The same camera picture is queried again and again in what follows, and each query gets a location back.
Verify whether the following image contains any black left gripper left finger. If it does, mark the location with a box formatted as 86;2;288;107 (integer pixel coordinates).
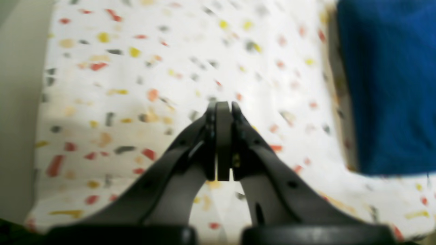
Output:
45;102;232;245

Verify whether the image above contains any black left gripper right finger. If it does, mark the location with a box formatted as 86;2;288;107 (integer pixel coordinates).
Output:
231;102;396;245

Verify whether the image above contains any dark blue t-shirt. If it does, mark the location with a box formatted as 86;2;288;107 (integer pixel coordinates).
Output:
337;0;436;176

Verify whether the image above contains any terrazzo patterned tablecloth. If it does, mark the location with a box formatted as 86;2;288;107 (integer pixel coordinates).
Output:
25;0;435;240

